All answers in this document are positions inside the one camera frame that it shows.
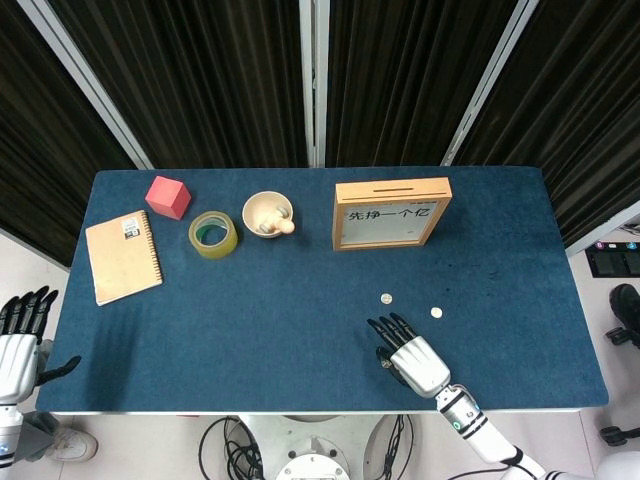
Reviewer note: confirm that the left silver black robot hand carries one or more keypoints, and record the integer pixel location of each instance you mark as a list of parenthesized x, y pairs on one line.
[(15, 365)]

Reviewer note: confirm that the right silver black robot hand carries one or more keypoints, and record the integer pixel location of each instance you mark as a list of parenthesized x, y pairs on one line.
[(420, 367)]

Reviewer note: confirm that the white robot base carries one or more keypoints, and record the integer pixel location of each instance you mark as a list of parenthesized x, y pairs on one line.
[(310, 462)]

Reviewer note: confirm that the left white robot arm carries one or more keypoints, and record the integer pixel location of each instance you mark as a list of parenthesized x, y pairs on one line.
[(7, 430)]

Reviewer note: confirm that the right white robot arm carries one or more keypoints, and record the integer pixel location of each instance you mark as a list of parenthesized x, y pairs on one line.
[(470, 425)]

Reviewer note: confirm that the white sneaker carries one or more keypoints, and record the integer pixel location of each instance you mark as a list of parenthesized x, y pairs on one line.
[(75, 445)]

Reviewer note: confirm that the blue table cloth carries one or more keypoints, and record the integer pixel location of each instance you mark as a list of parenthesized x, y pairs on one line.
[(300, 325)]

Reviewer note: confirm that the beige spiral notebook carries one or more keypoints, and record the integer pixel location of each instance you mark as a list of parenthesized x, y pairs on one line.
[(122, 260)]

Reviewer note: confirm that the black chair caster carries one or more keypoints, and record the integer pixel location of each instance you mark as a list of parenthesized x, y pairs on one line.
[(617, 336), (615, 434)]

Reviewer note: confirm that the black shoe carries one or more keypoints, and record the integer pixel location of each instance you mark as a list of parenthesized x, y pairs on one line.
[(625, 302)]

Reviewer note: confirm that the black pleated curtain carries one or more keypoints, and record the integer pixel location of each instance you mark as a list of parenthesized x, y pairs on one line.
[(400, 85), (200, 85), (575, 100), (40, 150)]

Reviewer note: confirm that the black device with stickers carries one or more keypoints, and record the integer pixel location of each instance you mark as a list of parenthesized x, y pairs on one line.
[(612, 262)]

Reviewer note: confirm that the pink foam cube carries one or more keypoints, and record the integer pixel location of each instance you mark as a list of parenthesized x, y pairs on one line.
[(167, 197)]

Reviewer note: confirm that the beige ribbed bowl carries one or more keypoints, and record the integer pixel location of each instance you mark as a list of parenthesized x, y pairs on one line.
[(250, 215)]

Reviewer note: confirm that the yellow packing tape roll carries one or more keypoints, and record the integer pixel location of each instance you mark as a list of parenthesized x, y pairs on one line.
[(220, 251)]

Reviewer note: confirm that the wooden coin bank box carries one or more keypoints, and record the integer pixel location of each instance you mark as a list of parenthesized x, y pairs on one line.
[(350, 192)]

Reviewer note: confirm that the grey partition post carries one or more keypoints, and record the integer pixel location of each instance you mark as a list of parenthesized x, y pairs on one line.
[(307, 75), (481, 100), (86, 80), (600, 232)]

